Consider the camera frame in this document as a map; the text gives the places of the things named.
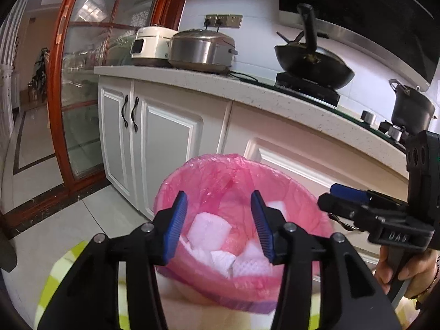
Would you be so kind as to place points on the white lower kitchen cabinets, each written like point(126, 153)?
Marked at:
point(152, 120)

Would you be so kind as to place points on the red framed glass sliding door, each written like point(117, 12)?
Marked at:
point(92, 33)

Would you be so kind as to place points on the person's right hand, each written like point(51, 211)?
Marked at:
point(422, 269)

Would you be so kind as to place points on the pink-lined trash bin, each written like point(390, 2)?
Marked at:
point(213, 179)

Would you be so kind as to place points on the stainless steel pressure cooker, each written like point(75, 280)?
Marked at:
point(202, 50)

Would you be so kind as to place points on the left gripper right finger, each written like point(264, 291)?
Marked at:
point(350, 297)

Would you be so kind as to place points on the white rice cooker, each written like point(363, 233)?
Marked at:
point(151, 46)

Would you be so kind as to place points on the black wok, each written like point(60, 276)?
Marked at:
point(302, 57)

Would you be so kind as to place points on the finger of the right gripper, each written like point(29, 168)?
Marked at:
point(351, 214)
point(350, 194)

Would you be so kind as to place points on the black stock pot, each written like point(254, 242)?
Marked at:
point(413, 111)

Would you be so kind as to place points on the black range hood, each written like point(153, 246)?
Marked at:
point(401, 34)

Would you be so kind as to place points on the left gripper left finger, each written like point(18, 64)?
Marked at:
point(87, 297)

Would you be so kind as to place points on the white crumpled tissue in bin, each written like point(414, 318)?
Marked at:
point(222, 240)

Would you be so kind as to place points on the wall power socket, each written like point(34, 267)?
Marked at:
point(223, 21)

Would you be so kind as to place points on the black gas stove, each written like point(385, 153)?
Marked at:
point(323, 97)

